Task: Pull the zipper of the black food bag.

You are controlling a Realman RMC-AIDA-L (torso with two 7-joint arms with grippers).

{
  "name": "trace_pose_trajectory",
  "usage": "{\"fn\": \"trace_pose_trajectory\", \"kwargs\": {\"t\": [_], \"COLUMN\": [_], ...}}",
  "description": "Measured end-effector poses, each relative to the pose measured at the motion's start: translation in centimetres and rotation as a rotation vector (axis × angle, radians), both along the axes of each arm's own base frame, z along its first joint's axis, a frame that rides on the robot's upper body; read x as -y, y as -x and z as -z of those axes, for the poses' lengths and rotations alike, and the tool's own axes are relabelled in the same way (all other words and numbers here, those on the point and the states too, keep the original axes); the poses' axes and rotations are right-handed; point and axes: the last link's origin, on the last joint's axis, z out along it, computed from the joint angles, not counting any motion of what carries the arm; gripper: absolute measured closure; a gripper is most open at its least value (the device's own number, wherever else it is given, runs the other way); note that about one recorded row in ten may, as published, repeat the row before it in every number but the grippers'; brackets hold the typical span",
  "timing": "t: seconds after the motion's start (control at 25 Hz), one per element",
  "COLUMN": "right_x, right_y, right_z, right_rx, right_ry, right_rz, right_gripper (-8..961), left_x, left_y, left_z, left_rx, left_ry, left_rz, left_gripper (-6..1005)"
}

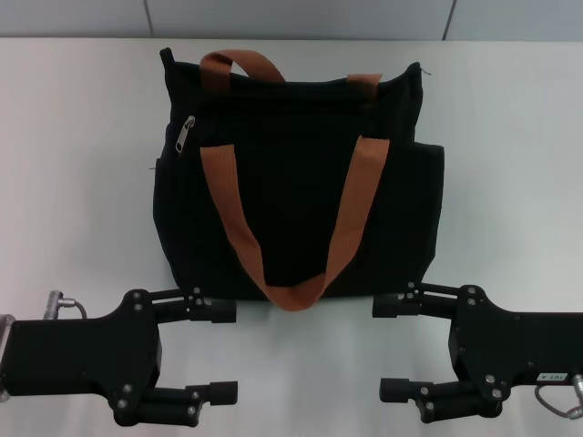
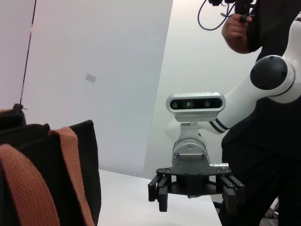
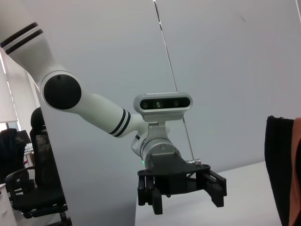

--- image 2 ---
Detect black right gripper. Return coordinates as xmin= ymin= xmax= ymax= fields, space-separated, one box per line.
xmin=147 ymin=166 xmax=246 ymax=217

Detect black controller cable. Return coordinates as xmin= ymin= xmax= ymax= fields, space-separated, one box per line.
xmin=197 ymin=0 xmax=236 ymax=31

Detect person's bare hand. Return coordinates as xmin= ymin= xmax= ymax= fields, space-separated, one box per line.
xmin=221 ymin=13 xmax=250 ymax=54

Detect black bag with brown handles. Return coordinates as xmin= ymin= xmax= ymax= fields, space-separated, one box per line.
xmin=0 ymin=103 xmax=102 ymax=226

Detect person in black clothes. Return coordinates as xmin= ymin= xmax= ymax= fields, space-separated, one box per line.
xmin=220 ymin=0 xmax=301 ymax=226

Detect silver right wrist depth camera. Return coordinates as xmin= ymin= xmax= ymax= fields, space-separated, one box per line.
xmin=166 ymin=91 xmax=227 ymax=123

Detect right gripper cable, silver plugs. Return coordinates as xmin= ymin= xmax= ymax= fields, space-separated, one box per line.
xmin=210 ymin=161 xmax=230 ymax=169

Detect grey wall sticker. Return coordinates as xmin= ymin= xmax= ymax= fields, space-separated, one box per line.
xmin=85 ymin=73 xmax=98 ymax=84

